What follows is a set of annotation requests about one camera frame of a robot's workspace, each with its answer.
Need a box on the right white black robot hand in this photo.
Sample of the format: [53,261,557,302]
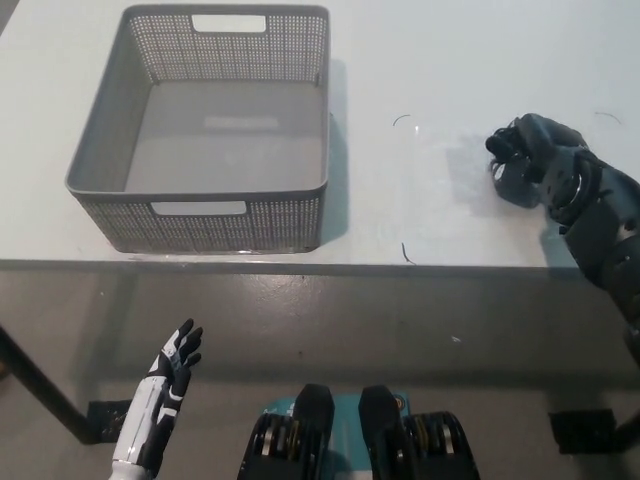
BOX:
[509,113,601,217]

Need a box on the black webcam with cable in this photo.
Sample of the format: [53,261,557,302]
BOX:
[483,119,541,207]

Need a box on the grey perforated plastic basket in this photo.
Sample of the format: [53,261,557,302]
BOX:
[63,4,331,254]

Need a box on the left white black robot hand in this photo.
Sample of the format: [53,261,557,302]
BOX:
[115,318,204,471]

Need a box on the black metal table leg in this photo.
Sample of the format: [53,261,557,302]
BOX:
[0,323,101,445]

